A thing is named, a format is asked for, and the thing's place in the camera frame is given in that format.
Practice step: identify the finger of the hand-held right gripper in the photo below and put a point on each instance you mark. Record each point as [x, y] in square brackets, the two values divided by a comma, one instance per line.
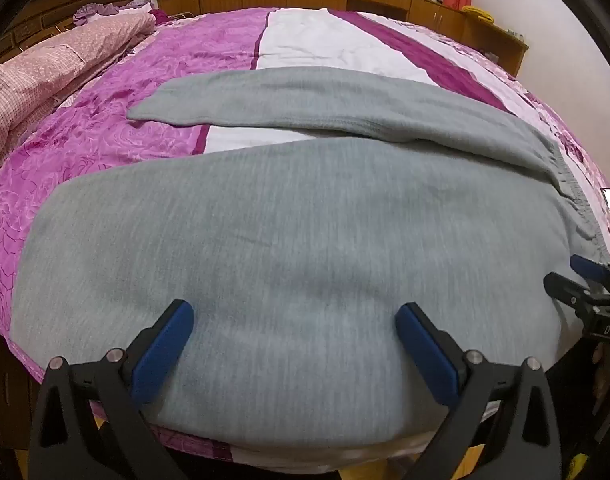
[587, 266]
[565, 287]

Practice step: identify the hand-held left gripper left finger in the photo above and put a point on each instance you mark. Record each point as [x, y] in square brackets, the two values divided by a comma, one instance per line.
[165, 350]

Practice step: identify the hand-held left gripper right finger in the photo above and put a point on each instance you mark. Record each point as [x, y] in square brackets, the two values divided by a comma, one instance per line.
[425, 355]

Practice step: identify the grey pants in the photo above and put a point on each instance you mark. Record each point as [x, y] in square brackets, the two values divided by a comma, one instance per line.
[305, 260]

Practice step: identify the person's right hand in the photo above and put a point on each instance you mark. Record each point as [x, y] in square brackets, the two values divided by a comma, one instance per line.
[599, 370]

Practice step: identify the dark wooden nightstand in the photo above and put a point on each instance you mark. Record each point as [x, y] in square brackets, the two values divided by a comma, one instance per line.
[5, 390]

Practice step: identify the purple and white bedspread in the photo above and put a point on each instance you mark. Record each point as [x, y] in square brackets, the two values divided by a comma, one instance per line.
[110, 125]

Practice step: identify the yellow item on cabinet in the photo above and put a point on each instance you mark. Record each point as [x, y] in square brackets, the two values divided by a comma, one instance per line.
[477, 13]

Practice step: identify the pink checked quilt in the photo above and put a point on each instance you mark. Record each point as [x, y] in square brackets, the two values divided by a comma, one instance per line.
[35, 75]

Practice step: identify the purple ruffled pillow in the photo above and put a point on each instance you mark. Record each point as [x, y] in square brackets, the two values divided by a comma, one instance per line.
[97, 11]

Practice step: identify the dark wooden headboard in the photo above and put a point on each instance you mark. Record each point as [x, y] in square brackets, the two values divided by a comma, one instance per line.
[60, 5]

